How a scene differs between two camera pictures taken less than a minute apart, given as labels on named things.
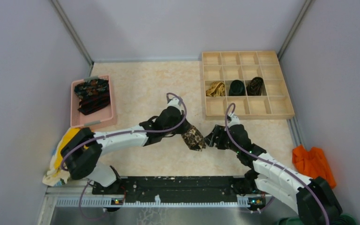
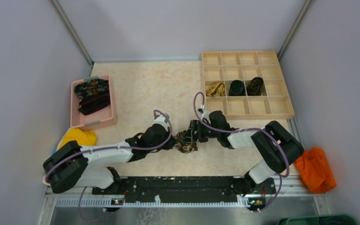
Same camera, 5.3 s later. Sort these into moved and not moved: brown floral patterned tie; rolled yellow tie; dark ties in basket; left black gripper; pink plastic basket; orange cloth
Moved: brown floral patterned tie; left black gripper
Not moved: dark ties in basket; pink plastic basket; orange cloth; rolled yellow tie
